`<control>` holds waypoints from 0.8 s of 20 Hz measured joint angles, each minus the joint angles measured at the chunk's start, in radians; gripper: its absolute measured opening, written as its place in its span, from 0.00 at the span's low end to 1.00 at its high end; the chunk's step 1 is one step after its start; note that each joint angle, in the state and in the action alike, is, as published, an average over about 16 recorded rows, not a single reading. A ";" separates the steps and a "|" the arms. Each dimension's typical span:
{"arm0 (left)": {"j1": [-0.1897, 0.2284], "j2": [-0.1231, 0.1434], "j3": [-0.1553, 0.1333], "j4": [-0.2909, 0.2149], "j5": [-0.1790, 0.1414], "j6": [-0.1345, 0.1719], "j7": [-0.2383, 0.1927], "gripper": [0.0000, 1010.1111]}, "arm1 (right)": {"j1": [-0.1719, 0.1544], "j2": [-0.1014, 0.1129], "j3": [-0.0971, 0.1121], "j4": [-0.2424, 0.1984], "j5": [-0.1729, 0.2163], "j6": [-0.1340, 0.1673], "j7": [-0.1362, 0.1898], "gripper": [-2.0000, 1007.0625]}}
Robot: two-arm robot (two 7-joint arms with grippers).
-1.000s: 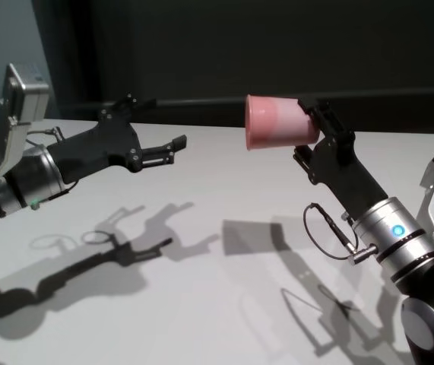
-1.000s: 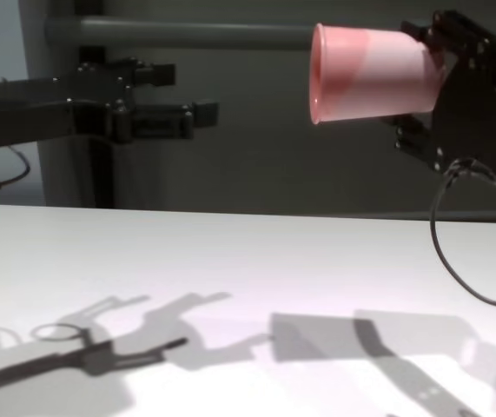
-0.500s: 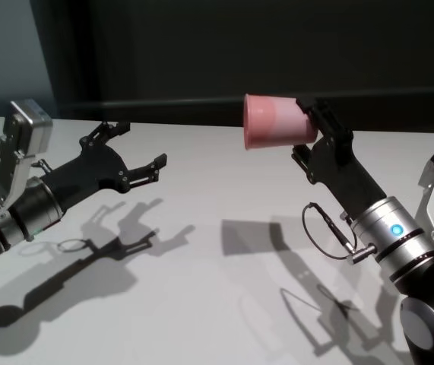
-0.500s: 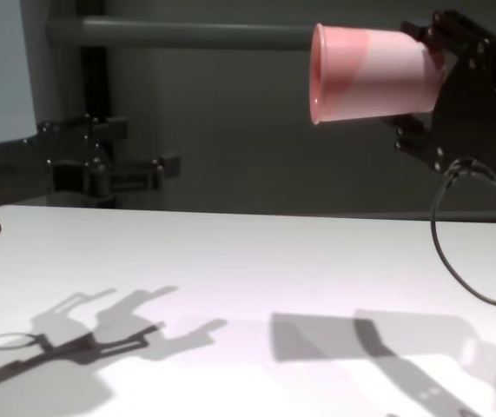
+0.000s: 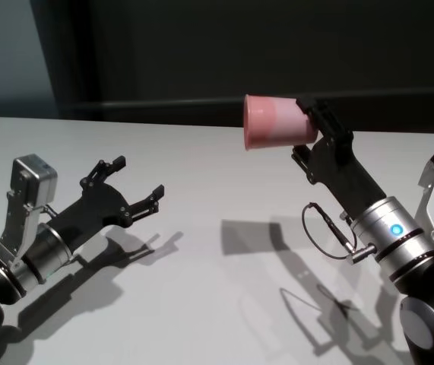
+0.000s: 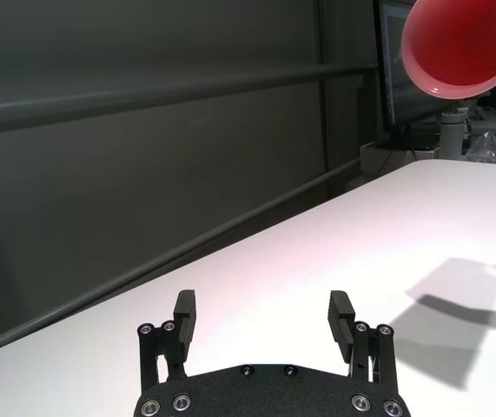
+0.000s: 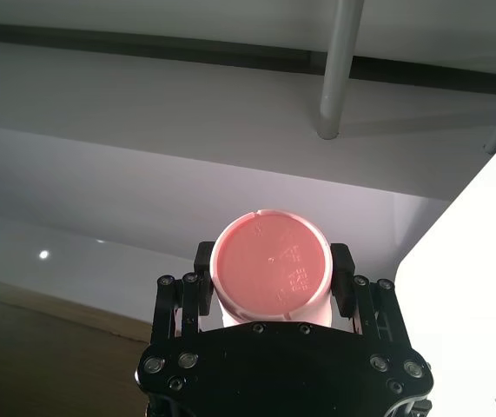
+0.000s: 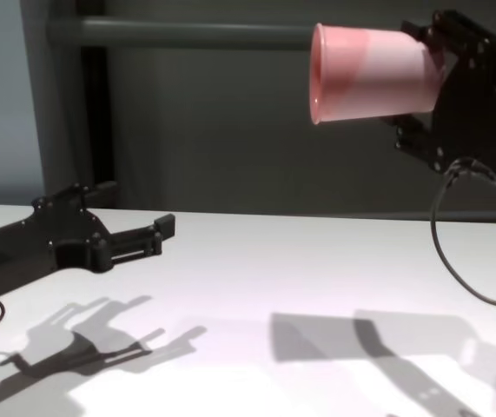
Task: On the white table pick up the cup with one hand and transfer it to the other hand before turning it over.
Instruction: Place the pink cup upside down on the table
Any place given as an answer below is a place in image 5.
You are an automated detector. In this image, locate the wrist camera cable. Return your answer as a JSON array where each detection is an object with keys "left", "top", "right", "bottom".
[
  {"left": 41, "top": 204, "right": 61, "bottom": 221},
  {"left": 301, "top": 202, "right": 377, "bottom": 265}
]

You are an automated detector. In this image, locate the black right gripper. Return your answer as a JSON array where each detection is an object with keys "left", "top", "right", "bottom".
[{"left": 290, "top": 97, "right": 388, "bottom": 224}]

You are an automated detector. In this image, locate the pink plastic cup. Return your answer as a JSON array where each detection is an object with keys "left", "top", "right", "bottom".
[{"left": 242, "top": 94, "right": 321, "bottom": 153}]

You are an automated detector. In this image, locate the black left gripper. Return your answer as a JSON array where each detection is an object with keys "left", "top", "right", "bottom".
[{"left": 47, "top": 154, "right": 166, "bottom": 248}]

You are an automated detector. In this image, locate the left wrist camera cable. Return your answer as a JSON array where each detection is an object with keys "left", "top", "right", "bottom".
[{"left": 41, "top": 204, "right": 61, "bottom": 221}]

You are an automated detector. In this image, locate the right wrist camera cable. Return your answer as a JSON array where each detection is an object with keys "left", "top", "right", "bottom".
[{"left": 301, "top": 202, "right": 377, "bottom": 265}]

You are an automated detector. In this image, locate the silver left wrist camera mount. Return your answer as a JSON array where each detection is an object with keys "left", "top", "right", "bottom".
[{"left": 0, "top": 154, "right": 59, "bottom": 273}]

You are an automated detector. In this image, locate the dark low rail bar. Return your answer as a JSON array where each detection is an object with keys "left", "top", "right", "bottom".
[{"left": 59, "top": 87, "right": 434, "bottom": 117}]

